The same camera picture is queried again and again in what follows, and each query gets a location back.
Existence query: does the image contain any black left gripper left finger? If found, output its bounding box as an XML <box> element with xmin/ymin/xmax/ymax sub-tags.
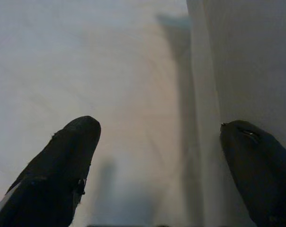
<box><xmin>0</xmin><ymin>115</ymin><xmax>101</xmax><ymax>227</ymax></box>

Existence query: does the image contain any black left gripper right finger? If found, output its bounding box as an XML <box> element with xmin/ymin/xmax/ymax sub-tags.
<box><xmin>220</xmin><ymin>120</ymin><xmax>286</xmax><ymax>227</ymax></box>

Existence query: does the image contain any white quilted mattress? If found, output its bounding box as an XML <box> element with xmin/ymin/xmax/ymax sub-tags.
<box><xmin>0</xmin><ymin>0</ymin><xmax>191</xmax><ymax>227</ymax></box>

